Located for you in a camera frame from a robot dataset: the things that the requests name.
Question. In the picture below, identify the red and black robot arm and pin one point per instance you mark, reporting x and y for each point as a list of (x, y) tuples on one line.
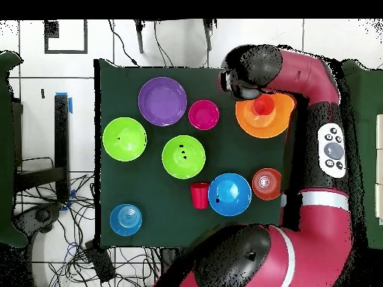
[(317, 239)]

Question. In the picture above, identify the black metal frame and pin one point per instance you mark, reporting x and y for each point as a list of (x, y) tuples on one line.
[(61, 134)]

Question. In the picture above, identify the small pink-red bowl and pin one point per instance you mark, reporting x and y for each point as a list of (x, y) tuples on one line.
[(203, 114)]

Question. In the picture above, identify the black power strip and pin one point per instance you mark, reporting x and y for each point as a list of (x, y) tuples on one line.
[(100, 263)]

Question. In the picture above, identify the small light blue bowl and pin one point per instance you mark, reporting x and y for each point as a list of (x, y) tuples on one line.
[(125, 219)]

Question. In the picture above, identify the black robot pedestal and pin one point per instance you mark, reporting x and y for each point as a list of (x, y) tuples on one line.
[(167, 260)]

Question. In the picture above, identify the black square frame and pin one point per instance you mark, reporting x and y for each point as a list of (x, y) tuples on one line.
[(85, 36)]

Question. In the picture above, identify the green bowl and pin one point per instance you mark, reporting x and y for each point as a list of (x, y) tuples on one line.
[(183, 164), (124, 146)]

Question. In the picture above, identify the red cup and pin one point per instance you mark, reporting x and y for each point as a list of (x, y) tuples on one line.
[(200, 197)]

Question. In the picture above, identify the large yellow-orange bowl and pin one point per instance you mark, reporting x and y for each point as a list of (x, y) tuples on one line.
[(263, 127)]

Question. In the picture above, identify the purple bowl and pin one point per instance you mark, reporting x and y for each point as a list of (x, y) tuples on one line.
[(162, 101)]

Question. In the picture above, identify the orange cup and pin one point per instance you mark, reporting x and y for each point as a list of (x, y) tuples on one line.
[(262, 106)]

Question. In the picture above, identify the small orange bowl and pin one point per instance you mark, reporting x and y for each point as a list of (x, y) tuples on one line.
[(266, 191)]

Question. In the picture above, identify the green cloth side table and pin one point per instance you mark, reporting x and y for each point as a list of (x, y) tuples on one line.
[(7, 149), (371, 119)]

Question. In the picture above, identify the black stand leg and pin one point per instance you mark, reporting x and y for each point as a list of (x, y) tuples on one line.
[(208, 33), (139, 36)]

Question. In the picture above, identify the dark green table cloth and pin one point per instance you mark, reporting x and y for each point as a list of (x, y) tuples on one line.
[(149, 191)]

